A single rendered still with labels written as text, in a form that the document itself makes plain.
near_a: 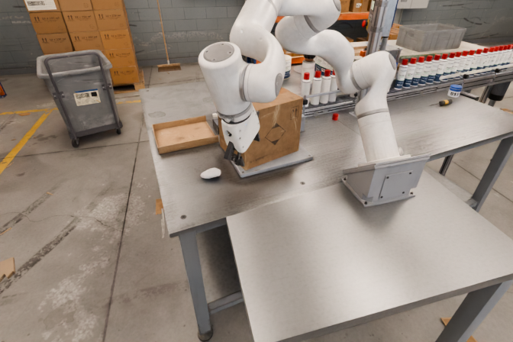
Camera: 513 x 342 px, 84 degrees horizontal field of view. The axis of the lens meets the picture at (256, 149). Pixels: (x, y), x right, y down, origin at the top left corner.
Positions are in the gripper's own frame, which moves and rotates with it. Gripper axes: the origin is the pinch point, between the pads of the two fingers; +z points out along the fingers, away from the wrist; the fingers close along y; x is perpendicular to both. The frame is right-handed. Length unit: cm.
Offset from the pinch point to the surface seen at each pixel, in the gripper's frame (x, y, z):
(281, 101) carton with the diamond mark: 9.8, 39.9, 21.5
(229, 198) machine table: 13.6, -2.9, 35.3
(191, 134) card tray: 59, 26, 49
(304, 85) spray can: 17, 82, 51
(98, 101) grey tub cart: 233, 63, 115
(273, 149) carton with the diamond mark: 9.2, 27.1, 38.9
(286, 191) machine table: -4.5, 10.5, 40.0
